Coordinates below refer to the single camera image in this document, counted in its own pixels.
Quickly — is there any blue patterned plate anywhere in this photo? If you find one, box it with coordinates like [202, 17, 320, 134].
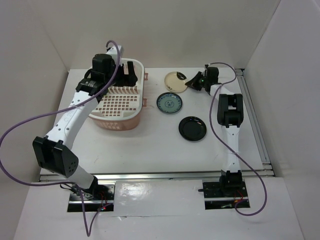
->
[156, 92, 183, 115]

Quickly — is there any cream plate with black patch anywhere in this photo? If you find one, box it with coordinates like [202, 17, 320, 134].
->
[164, 71, 188, 93]

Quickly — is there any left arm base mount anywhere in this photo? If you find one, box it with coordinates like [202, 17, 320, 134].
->
[59, 183, 116, 213]

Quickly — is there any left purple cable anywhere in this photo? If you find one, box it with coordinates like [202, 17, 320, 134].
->
[0, 40, 122, 237]

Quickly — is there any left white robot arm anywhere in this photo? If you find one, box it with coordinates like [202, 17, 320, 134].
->
[32, 53, 145, 200]

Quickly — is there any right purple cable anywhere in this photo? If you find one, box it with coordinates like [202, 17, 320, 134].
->
[208, 61, 268, 216]

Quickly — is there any aluminium rail frame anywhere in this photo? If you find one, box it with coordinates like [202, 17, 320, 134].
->
[37, 67, 276, 183]

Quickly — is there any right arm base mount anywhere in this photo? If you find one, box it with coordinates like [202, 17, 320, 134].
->
[197, 181, 250, 210]

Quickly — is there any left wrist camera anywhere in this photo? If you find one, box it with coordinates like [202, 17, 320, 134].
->
[106, 45, 124, 62]

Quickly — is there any purple cable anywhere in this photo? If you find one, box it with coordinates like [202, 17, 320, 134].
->
[0, 40, 122, 237]
[208, 61, 268, 216]

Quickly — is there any white pink dish rack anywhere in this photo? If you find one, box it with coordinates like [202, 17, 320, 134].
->
[88, 58, 148, 131]

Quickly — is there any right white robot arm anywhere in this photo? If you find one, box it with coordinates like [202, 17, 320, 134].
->
[185, 64, 244, 197]

